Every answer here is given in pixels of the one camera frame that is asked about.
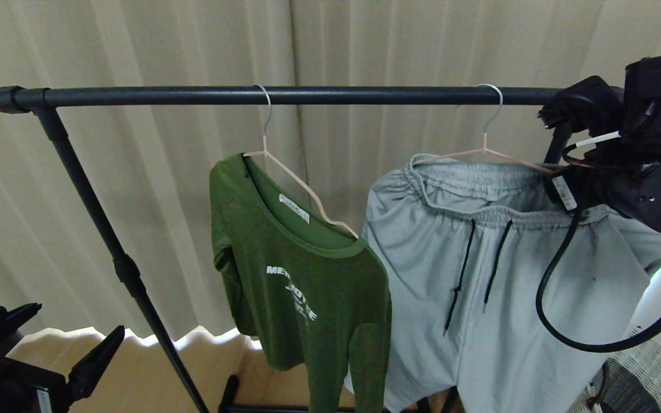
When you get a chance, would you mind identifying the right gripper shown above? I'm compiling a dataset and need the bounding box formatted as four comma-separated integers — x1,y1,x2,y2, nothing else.
544,156,661,237

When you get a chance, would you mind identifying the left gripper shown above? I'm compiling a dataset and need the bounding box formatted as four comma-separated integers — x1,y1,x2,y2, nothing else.
0,302,126,413

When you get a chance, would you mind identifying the pale grey garment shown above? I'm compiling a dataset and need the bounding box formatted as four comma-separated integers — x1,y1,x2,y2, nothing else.
344,153,661,413

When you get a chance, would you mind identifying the pink clothes hanger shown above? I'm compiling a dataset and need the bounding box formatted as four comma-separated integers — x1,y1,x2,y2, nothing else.
242,84,360,240
412,84,555,174

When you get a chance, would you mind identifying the green printed T-shirt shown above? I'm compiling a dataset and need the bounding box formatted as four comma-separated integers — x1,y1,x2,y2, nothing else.
209,153,393,413

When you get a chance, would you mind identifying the white laundry basket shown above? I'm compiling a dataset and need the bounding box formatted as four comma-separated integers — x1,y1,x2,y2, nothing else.
566,325,661,413

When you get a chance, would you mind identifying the black clothes rack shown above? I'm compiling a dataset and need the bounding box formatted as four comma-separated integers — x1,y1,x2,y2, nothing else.
0,85,573,413

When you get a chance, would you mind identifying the beige curtain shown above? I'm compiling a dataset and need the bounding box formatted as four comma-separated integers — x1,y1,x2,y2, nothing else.
0,0,661,345

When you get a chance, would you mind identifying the black cable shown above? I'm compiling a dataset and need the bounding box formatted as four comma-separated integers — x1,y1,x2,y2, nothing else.
535,198,661,353

